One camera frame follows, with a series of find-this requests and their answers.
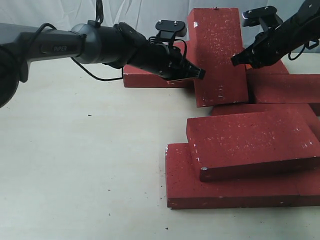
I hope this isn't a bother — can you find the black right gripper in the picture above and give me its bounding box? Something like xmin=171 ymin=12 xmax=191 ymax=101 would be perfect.
xmin=230 ymin=27 xmax=288 ymax=69

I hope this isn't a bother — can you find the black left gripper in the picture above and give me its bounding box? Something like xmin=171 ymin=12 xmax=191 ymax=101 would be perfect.
xmin=129 ymin=42 xmax=206 ymax=81

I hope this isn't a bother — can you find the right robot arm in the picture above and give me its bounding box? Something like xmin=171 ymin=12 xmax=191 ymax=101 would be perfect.
xmin=231 ymin=0 xmax=320 ymax=69

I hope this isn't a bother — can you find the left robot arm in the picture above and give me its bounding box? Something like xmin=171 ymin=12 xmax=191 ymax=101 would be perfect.
xmin=0 ymin=20 xmax=206 ymax=106

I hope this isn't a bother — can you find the red brick middle right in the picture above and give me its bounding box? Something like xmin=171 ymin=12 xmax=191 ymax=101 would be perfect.
xmin=247 ymin=74 xmax=320 ymax=104

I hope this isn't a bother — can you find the red brick back right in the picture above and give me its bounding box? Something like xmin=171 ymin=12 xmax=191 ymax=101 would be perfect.
xmin=245 ymin=60 xmax=289 ymax=75

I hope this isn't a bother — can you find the red brick third row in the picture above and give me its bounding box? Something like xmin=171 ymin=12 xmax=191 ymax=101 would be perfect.
xmin=211 ymin=103 xmax=320 ymax=140

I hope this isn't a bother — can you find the red brick back left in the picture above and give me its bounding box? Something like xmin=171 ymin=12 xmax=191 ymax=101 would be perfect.
xmin=123 ymin=65 xmax=194 ymax=89

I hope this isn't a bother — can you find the red brick tilted front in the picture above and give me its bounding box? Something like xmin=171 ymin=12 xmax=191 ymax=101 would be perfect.
xmin=186 ymin=110 xmax=320 ymax=182

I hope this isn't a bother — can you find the red brick front left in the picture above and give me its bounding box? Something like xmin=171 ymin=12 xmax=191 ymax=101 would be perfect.
xmin=165 ymin=143 xmax=300 ymax=210

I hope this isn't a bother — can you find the red brick front right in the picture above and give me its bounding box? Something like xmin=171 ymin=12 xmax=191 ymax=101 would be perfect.
xmin=291 ymin=167 xmax=320 ymax=207

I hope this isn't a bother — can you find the white backdrop cloth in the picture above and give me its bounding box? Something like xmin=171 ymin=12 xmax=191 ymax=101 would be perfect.
xmin=0 ymin=0 xmax=320 ymax=55

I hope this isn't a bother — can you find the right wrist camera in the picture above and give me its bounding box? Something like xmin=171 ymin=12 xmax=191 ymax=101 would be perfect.
xmin=242 ymin=5 xmax=283 ymax=32

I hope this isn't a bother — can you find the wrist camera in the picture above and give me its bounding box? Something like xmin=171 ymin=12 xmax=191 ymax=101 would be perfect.
xmin=155 ymin=20 xmax=187 ymax=41
xmin=242 ymin=5 xmax=283 ymax=32

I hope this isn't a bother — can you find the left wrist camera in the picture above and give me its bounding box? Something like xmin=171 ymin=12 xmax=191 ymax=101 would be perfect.
xmin=155 ymin=20 xmax=187 ymax=41

